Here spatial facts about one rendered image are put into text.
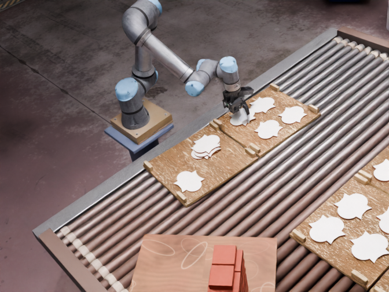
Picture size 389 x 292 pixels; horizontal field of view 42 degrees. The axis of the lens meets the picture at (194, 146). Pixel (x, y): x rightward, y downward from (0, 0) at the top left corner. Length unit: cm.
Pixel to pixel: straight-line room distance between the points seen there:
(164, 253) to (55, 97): 310
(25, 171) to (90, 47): 177
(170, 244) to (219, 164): 55
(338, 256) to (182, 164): 82
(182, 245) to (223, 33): 348
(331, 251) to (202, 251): 48
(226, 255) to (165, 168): 89
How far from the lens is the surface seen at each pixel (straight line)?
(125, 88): 254
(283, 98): 265
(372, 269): 196
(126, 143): 264
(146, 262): 190
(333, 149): 238
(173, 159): 238
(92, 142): 413
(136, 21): 228
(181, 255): 188
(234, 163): 231
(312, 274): 195
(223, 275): 151
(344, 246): 201
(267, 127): 246
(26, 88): 507
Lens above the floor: 254
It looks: 41 degrees down
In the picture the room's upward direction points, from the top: 11 degrees counter-clockwise
